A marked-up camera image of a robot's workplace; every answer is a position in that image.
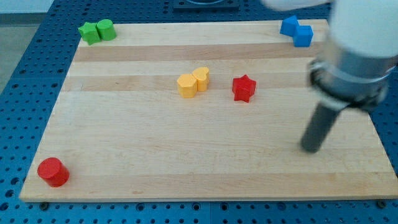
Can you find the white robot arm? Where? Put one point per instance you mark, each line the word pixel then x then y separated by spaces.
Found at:
pixel 367 27

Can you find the wooden board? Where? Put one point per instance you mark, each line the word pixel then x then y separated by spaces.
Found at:
pixel 125 134

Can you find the green star block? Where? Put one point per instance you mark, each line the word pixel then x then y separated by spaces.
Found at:
pixel 89 33

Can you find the red star block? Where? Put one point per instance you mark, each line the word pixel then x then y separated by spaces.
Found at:
pixel 243 88

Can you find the red cylinder block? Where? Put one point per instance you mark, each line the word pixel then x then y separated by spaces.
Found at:
pixel 53 172

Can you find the blue cube block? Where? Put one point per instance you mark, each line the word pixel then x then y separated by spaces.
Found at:
pixel 303 36

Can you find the yellow hexagon block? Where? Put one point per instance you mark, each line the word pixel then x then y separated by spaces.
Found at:
pixel 187 85

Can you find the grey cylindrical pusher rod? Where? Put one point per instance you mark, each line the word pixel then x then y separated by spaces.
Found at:
pixel 320 124

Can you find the green cylinder block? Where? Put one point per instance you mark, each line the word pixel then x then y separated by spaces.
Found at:
pixel 106 30

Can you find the yellow heart block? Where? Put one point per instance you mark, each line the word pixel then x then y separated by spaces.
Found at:
pixel 202 74

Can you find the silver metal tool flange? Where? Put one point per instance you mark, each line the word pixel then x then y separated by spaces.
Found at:
pixel 347 78

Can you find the blue pentagon block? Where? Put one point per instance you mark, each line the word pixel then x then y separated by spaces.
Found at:
pixel 289 25

